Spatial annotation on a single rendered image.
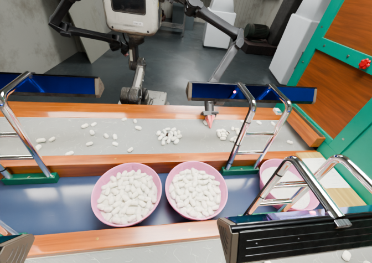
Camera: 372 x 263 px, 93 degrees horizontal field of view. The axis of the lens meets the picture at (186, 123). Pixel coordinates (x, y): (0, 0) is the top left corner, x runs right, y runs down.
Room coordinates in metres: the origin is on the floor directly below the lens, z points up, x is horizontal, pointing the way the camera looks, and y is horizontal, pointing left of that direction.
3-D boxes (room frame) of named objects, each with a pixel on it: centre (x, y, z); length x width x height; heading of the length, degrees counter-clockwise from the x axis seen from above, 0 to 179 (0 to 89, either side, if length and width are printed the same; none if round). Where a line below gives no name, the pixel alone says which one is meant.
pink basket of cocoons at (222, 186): (0.41, -0.08, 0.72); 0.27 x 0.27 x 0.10
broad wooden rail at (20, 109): (0.91, 0.20, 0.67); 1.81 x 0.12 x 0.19; 102
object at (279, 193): (0.51, -0.51, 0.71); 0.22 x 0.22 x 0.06
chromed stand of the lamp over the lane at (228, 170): (0.67, -0.30, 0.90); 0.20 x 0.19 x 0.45; 102
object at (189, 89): (0.74, -0.29, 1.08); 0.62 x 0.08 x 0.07; 102
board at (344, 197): (0.55, -0.73, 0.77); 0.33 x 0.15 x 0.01; 12
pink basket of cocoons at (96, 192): (0.35, 0.19, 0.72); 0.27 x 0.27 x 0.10
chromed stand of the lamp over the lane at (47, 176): (0.46, 0.65, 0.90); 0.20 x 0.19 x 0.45; 102
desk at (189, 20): (7.78, 0.67, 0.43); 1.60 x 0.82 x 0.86; 3
